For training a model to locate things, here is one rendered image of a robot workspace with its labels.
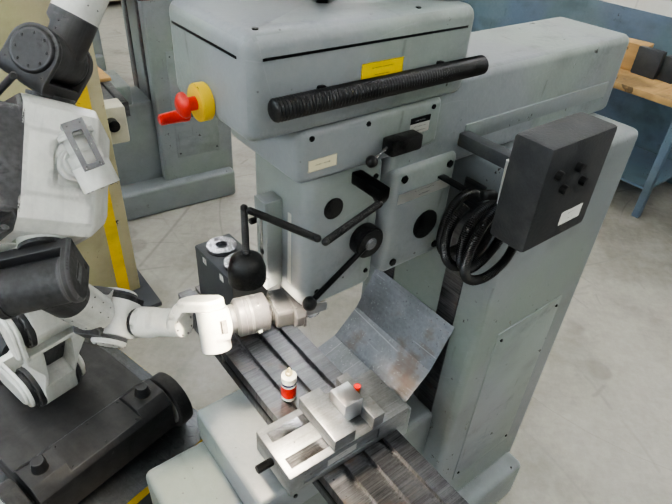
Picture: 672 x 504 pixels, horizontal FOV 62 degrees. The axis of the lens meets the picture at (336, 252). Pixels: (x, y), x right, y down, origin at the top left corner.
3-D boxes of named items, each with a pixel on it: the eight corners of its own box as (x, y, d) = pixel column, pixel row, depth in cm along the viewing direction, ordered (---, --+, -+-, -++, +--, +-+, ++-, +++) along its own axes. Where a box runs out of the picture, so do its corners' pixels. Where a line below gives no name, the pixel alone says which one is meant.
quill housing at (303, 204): (304, 316, 115) (308, 179, 96) (253, 265, 127) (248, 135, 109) (374, 283, 124) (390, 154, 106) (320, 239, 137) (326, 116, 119)
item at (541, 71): (389, 188, 109) (402, 88, 97) (322, 145, 123) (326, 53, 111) (608, 111, 151) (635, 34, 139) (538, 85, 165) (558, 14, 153)
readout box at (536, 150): (526, 258, 100) (560, 152, 88) (487, 234, 106) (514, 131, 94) (588, 225, 111) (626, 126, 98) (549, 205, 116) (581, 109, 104)
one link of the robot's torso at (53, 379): (8, 389, 178) (-14, 302, 144) (66, 354, 191) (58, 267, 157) (36, 424, 174) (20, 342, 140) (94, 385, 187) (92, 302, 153)
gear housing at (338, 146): (298, 189, 93) (299, 133, 87) (228, 136, 108) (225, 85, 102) (438, 145, 110) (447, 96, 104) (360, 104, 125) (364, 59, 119)
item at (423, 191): (381, 278, 121) (395, 172, 106) (316, 226, 137) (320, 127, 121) (441, 250, 131) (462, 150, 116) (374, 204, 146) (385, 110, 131)
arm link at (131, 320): (181, 346, 128) (117, 343, 135) (190, 303, 131) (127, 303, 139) (150, 336, 119) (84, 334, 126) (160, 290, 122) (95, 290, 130)
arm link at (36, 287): (33, 326, 110) (-6, 310, 97) (29, 284, 113) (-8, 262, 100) (92, 312, 111) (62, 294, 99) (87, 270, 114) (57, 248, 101)
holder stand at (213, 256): (235, 331, 165) (231, 279, 153) (199, 292, 178) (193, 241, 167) (269, 315, 172) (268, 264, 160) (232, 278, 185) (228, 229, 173)
